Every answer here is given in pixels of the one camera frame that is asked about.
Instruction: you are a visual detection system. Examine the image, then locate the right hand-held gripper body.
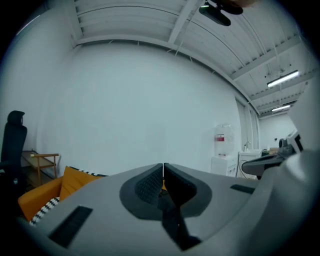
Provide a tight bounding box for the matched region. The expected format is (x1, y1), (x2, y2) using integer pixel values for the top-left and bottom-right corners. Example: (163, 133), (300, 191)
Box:
(241, 128), (305, 180)

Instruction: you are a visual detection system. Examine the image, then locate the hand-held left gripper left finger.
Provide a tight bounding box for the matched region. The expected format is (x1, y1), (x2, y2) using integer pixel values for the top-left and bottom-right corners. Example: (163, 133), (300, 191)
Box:
(119, 162), (165, 221)

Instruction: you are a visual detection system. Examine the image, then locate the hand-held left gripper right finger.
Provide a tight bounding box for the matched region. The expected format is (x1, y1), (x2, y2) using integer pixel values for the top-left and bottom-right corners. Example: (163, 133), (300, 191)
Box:
(163, 162), (213, 218)

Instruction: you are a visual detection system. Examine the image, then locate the orange sofa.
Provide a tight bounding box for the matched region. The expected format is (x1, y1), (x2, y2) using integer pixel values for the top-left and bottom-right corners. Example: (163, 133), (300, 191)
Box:
(17, 166), (109, 222)

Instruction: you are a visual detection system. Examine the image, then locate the mustard orange fabric cushion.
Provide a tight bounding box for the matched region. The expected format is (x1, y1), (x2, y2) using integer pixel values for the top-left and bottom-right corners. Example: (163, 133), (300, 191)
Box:
(59, 165), (104, 201)

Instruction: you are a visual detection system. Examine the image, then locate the long ceiling light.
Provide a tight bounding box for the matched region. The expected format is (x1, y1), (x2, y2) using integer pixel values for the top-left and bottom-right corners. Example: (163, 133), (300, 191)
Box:
(271, 104), (292, 113)
(266, 70), (300, 88)

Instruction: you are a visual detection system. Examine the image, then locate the black and white striped blanket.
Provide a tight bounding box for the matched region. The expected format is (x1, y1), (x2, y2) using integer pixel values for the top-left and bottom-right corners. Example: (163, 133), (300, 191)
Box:
(29, 168), (99, 226)

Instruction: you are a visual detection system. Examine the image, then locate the wooden side table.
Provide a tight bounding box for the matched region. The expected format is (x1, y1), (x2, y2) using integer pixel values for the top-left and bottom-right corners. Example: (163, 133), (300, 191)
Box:
(21, 149), (60, 186)

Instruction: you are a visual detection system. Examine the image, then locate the black office chair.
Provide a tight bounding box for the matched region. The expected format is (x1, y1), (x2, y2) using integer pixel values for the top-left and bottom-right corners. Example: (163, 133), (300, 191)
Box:
(0, 110), (28, 201)

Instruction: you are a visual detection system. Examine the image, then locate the black elongated overhead device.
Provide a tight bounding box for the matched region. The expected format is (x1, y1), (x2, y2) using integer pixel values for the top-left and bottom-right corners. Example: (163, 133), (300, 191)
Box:
(198, 0), (244, 27)

